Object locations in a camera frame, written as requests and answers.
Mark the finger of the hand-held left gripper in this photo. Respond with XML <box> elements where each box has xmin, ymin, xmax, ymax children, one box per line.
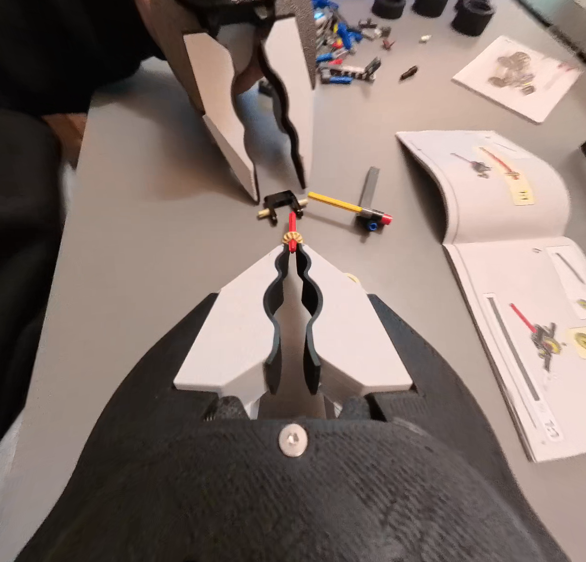
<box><xmin>260</xmin><ymin>16</ymin><xmax>317</xmax><ymax>192</ymax></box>
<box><xmin>183</xmin><ymin>32</ymin><xmax>261</xmax><ymax>205</ymax></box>

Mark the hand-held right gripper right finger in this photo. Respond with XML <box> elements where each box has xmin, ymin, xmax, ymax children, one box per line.
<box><xmin>295</xmin><ymin>244</ymin><xmax>414</xmax><ymax>396</ymax></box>

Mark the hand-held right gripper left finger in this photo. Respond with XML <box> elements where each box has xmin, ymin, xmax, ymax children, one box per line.
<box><xmin>173</xmin><ymin>244</ymin><xmax>291</xmax><ymax>396</ymax></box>

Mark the black lego frame with pins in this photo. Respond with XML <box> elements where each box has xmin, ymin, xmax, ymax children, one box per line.
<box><xmin>258</xmin><ymin>190</ymin><xmax>308</xmax><ymax>226</ymax></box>

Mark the person's left forearm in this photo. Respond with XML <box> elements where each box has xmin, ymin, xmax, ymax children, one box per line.
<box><xmin>0</xmin><ymin>0</ymin><xmax>161</xmax><ymax>114</ymax></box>

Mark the pile of lego pieces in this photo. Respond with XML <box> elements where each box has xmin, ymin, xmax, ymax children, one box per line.
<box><xmin>309</xmin><ymin>0</ymin><xmax>396</xmax><ymax>86</ymax></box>

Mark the grey lego beam assembly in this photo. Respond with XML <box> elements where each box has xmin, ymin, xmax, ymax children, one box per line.
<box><xmin>308</xmin><ymin>167</ymin><xmax>393</xmax><ymax>232</ymax></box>

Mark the person's left hand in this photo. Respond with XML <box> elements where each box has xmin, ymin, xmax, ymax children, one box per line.
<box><xmin>129</xmin><ymin>0</ymin><xmax>265</xmax><ymax>94</ymax></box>

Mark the open instruction booklet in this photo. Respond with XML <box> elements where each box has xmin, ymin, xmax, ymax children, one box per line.
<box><xmin>396</xmin><ymin>130</ymin><xmax>586</xmax><ymax>463</ymax></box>

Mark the white parts sheet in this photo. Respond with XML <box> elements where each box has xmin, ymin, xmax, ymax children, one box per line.
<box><xmin>452</xmin><ymin>35</ymin><xmax>584</xmax><ymax>124</ymax></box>

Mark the person's black clothed body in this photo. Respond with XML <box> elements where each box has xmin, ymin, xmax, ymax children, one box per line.
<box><xmin>0</xmin><ymin>109</ymin><xmax>65</xmax><ymax>434</ymax></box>

